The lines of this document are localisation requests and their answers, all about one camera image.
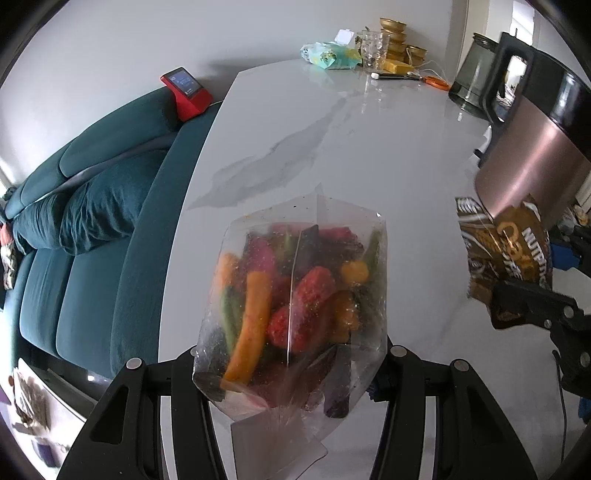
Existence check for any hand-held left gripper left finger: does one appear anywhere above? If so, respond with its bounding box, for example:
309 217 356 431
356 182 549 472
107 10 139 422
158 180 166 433
55 346 232 480

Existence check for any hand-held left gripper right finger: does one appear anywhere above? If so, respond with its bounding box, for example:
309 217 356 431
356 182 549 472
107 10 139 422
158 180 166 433
369 335 539 480

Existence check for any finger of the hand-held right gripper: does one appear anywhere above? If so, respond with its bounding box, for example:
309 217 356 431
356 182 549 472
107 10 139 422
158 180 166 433
492 281 587 330
547 224 591 273

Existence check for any brown snack packet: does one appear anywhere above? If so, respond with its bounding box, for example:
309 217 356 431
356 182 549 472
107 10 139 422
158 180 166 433
455 194 555 330

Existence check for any clear bag of colourful crisps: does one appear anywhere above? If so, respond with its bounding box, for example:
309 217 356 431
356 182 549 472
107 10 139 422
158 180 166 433
191 194 389 462

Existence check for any teal sofa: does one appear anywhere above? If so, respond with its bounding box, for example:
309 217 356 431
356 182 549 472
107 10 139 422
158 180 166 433
0 85 223 384

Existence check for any large teal cushion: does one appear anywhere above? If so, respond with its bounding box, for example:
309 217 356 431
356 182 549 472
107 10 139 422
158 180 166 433
60 148 167 256

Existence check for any patterned cushion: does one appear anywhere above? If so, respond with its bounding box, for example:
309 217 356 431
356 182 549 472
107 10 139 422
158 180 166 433
0 240 20 291

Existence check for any dark glass jug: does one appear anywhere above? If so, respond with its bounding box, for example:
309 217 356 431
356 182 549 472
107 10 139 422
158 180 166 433
449 31 536 139

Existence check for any small teal cushion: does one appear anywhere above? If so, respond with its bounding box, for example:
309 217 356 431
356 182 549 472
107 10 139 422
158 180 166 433
13 193 70 252

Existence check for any black pen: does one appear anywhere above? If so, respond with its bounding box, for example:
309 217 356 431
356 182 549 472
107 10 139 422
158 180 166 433
370 71 422 82

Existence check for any red device with screen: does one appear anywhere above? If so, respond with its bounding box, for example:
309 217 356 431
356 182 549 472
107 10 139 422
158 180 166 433
160 67 214 123

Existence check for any tall stack of gold bowls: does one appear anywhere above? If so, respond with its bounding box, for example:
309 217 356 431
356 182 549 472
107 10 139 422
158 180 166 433
379 17 408 61

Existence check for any clear glass cup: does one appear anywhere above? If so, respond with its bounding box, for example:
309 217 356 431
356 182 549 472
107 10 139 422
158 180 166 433
360 29 392 75

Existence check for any wet wipes pack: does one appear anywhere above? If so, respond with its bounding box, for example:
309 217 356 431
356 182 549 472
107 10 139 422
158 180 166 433
301 28 362 71

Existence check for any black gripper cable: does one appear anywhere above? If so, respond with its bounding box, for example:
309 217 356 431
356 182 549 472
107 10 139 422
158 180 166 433
551 351 570 464

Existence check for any white cable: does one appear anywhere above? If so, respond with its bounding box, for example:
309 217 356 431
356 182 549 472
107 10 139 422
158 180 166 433
414 61 450 79

